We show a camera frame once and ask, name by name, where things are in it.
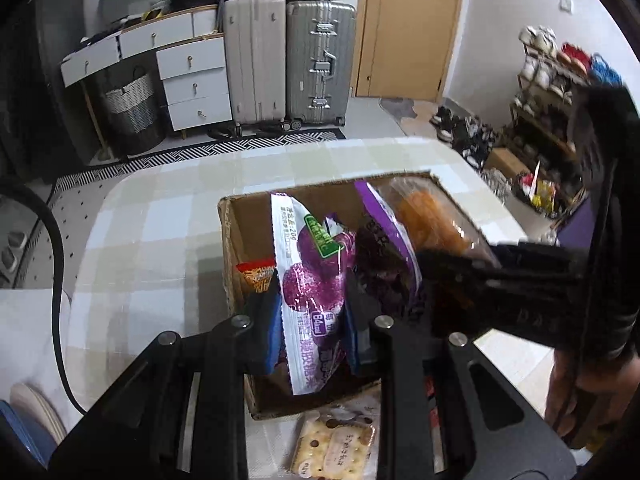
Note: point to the pile of shoes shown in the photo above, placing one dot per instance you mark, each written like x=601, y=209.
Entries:
x=465, y=135

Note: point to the wooden shoe rack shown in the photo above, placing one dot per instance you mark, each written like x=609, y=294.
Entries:
x=545, y=110

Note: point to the beige cracker packet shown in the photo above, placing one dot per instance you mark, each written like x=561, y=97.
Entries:
x=330, y=445

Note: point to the woven laundry basket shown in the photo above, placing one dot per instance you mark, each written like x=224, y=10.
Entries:
x=132, y=115

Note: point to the red sneakers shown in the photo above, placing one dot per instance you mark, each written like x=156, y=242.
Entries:
x=575, y=57

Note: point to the white purple taro packet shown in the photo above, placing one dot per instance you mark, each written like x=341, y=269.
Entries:
x=310, y=280

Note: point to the white sneakers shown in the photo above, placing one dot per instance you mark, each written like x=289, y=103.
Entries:
x=537, y=40

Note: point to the blue sneakers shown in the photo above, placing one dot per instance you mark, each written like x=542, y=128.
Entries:
x=605, y=69

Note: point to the person's right hand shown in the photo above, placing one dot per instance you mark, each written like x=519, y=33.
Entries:
x=562, y=395

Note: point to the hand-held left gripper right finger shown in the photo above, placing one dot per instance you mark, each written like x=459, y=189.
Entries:
x=356, y=337

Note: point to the small cardboard box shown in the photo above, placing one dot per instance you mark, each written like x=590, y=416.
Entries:
x=505, y=162

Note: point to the wooden door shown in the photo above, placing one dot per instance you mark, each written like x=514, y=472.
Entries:
x=410, y=30

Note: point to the silver suitcase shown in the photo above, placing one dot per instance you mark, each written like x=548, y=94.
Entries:
x=320, y=60

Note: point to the beige suitcase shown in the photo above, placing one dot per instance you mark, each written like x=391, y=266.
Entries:
x=255, y=60

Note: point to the orange striped snack packet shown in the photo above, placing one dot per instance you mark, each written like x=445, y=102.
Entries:
x=257, y=275

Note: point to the white light switch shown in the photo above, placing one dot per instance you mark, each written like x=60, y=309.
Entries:
x=566, y=5

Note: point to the white desk with drawers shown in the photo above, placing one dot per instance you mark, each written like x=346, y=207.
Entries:
x=192, y=80

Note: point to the blue bowl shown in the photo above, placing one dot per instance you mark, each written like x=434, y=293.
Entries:
x=22, y=435

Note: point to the clear orange bread packet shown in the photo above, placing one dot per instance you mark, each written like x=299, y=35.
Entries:
x=430, y=220

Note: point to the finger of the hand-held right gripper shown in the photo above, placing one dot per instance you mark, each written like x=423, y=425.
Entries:
x=462, y=310
x=455, y=266

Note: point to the brown cardboard box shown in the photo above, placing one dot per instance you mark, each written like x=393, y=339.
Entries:
x=247, y=230

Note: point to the black bin with packets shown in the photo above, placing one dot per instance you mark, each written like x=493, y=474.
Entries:
x=537, y=195

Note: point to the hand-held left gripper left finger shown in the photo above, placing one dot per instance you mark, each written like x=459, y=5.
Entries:
x=270, y=332

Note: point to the dark wardrobe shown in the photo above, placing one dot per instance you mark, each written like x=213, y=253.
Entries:
x=45, y=60

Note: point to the grey door mat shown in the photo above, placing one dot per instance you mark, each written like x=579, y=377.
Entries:
x=397, y=108

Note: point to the purple paper bag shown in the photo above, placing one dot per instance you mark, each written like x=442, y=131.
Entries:
x=577, y=225

